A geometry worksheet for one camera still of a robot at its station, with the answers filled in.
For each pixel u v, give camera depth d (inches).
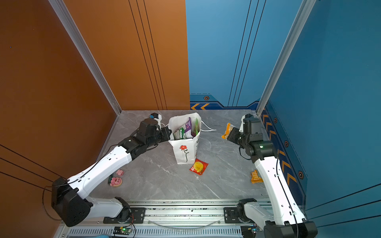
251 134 20.4
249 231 27.8
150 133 23.3
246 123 21.3
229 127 29.2
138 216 28.7
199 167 34.8
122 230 27.9
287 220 14.4
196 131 32.1
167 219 28.9
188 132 32.6
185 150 31.0
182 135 31.1
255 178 33.3
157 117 27.7
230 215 28.5
